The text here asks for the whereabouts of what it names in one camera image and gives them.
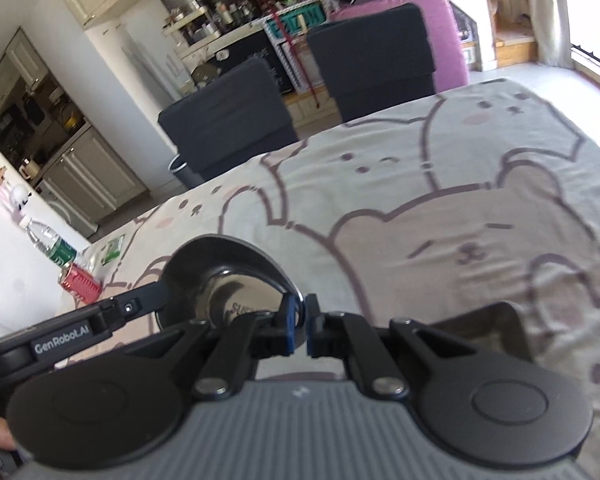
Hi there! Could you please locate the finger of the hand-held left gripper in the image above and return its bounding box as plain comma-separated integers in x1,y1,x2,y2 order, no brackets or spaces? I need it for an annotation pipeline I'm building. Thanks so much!
97,280,174,331

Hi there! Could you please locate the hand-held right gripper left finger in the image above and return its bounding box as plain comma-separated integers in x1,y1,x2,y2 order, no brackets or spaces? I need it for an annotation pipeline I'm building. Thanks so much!
120,294,298,401

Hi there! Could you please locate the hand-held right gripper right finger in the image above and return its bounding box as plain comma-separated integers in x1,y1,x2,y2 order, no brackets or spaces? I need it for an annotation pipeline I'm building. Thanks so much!
305,294,481,401

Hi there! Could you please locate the round steel bowl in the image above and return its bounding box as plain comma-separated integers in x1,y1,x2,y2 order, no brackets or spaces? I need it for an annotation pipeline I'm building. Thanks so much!
155,235,307,335

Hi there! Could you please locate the red drink can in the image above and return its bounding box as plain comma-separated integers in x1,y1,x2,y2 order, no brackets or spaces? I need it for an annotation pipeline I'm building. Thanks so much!
59,261,104,306

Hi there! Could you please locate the green white snack packet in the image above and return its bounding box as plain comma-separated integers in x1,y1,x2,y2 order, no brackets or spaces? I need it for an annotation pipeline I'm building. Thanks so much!
99,234,127,267

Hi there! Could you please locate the clear water bottle green label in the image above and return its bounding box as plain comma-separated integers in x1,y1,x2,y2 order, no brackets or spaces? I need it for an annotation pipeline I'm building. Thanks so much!
20,217,79,267

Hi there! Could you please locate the cream kitchen base cabinet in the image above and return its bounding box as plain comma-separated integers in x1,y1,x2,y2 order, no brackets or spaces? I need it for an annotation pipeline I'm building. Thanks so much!
39,126,149,227

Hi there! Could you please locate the grey trash bin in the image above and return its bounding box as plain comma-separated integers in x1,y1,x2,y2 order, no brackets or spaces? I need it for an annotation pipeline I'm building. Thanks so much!
168,155,202,189

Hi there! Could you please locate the white plush toy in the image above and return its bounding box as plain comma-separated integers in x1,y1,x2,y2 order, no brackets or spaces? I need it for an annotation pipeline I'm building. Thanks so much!
10,185,34,211

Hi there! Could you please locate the dark grey covered chair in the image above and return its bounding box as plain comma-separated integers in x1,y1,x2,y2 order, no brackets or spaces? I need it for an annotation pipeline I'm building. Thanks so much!
157,56,299,187
306,2,439,122

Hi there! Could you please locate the cosmetics shelf rack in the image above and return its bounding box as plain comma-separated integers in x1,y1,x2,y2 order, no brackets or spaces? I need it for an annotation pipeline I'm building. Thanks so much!
161,0,267,47

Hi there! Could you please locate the teal license-plate sign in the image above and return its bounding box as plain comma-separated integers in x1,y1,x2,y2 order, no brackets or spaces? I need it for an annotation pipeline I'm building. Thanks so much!
261,1,329,42

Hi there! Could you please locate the pink fabric storage box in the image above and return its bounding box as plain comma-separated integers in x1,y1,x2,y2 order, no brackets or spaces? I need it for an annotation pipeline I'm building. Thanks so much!
329,0,471,94

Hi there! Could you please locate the beige window curtain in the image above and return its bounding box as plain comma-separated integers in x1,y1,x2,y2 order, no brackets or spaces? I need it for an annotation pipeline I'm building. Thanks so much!
524,0,574,69

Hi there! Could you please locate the red long-handled stick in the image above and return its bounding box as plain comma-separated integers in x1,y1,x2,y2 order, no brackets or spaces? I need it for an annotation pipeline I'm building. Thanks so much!
264,2,322,109

